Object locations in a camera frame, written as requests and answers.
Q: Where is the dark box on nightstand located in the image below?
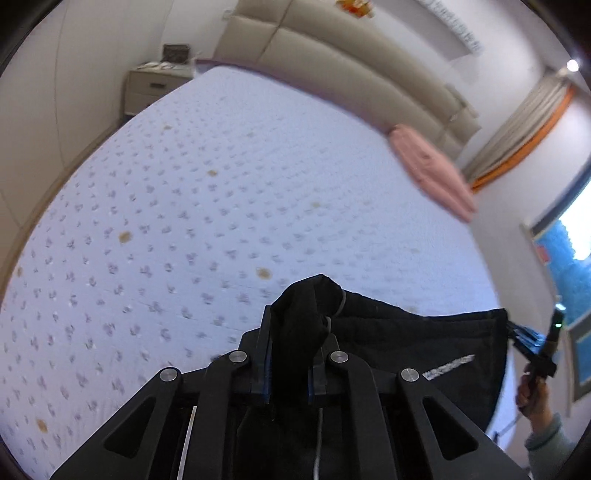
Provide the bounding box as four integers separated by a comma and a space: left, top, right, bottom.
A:
161, 44, 190, 64

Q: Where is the white bedside table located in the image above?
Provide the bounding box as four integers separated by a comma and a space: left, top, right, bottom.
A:
122, 62, 193, 116

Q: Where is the orange wall ornament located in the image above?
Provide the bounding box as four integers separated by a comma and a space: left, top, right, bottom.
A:
335, 0, 374, 18

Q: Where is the beige padded headboard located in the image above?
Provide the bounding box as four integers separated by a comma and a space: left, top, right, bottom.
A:
212, 1, 481, 159

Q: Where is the grey sleeve forearm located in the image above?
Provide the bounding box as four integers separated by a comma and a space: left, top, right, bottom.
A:
525, 413, 576, 480

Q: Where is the grey orange curtain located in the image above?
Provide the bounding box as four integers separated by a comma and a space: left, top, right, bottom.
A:
463, 70, 576, 193

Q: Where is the white patterned wall decoration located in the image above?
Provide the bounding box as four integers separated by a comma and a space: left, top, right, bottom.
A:
417, 0, 483, 55

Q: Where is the blue framed window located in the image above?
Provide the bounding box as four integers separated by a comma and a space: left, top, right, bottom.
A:
525, 163, 590, 401

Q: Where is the person right hand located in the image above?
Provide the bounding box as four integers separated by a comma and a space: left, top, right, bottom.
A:
516, 364, 554, 434

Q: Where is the white floral quilted bedspread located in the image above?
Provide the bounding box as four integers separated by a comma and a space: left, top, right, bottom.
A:
1, 67, 498, 479

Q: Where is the black jacket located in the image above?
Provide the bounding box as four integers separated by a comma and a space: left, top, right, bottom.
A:
181, 273, 509, 480

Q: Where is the folded pink blanket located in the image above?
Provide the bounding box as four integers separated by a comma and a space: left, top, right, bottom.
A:
388, 124, 477, 224

